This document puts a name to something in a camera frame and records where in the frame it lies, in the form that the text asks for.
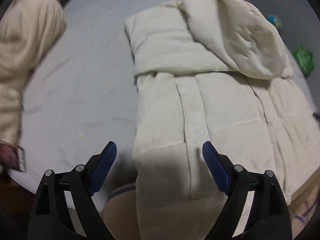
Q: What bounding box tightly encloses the dark red patterned box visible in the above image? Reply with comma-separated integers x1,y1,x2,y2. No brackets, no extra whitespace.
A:
0,140,27,173

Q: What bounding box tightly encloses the white hooded coat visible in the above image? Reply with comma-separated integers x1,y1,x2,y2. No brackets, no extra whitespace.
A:
124,0,318,240

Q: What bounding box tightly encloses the green patterned bag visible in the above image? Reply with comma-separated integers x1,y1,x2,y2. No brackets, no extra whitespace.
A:
293,45,315,77

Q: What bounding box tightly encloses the bed with grey sheet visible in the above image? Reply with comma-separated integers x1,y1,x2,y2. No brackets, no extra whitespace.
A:
10,0,320,240

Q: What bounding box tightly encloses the cream textured blanket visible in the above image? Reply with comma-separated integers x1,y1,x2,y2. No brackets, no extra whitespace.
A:
0,0,67,145

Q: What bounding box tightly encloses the blue globe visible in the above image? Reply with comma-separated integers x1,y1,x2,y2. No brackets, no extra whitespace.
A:
265,14,283,29

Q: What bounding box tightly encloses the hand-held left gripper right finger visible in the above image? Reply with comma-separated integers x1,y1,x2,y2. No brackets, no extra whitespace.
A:
202,141,292,240

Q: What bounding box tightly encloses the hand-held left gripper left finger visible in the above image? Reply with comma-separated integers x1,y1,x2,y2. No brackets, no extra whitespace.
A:
29,141,117,240

